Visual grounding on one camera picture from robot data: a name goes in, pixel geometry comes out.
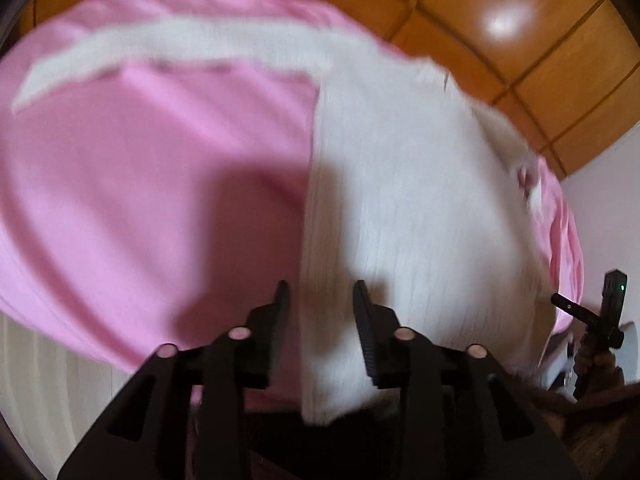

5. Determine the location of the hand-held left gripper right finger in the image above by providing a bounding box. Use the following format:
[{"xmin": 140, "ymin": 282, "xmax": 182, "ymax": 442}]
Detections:
[{"xmin": 352, "ymin": 280, "xmax": 583, "ymax": 480}]

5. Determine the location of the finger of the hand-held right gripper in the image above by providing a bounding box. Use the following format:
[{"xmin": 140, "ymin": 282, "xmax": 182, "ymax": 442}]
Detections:
[{"xmin": 550, "ymin": 292, "xmax": 603, "ymax": 325}]

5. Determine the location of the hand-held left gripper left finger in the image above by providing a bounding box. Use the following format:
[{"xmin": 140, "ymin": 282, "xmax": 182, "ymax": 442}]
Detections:
[{"xmin": 57, "ymin": 280, "xmax": 291, "ymax": 480}]

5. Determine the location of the white knit sweater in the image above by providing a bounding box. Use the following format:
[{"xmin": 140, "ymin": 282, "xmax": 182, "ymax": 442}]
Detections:
[{"xmin": 12, "ymin": 12, "xmax": 558, "ymax": 428}]

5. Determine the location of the person's right forearm brown sleeve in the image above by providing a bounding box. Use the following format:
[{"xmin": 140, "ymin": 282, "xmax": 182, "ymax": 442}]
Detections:
[{"xmin": 515, "ymin": 380, "xmax": 640, "ymax": 466}]

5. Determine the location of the person's right hand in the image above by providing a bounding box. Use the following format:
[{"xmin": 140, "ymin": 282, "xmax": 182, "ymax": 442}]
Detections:
[{"xmin": 580, "ymin": 347, "xmax": 628, "ymax": 398}]

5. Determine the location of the pink bed sheet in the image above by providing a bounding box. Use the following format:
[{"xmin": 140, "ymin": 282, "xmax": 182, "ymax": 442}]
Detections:
[{"xmin": 0, "ymin": 0, "xmax": 586, "ymax": 411}]

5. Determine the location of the wooden wardrobe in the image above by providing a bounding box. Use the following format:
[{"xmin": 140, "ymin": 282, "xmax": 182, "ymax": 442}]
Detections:
[{"xmin": 20, "ymin": 0, "xmax": 640, "ymax": 181}]

